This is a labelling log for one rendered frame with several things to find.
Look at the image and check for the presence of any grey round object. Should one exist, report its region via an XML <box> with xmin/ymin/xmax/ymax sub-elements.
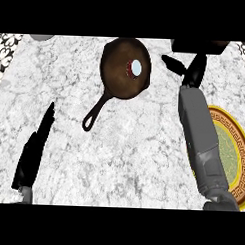
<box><xmin>28</xmin><ymin>33</ymin><xmax>56</xmax><ymax>43</ymax></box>

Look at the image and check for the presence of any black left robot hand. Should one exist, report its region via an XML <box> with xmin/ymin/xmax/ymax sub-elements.
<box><xmin>11</xmin><ymin>100</ymin><xmax>56</xmax><ymax>192</ymax></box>

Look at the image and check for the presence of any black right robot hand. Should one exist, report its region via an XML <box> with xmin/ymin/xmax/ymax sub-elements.
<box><xmin>160</xmin><ymin>52</ymin><xmax>209</xmax><ymax>89</ymax></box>

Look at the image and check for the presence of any dark brown frying pan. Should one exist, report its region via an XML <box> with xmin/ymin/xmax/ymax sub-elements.
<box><xmin>81</xmin><ymin>36</ymin><xmax>153</xmax><ymax>135</ymax></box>

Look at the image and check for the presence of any dark appliance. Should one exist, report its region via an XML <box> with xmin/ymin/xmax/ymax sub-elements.
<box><xmin>170</xmin><ymin>38</ymin><xmax>231</xmax><ymax>56</ymax></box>

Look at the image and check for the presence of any yellow rimmed brown green plate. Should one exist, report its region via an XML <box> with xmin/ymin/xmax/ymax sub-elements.
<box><xmin>190</xmin><ymin>104</ymin><xmax>245</xmax><ymax>211</ymax></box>

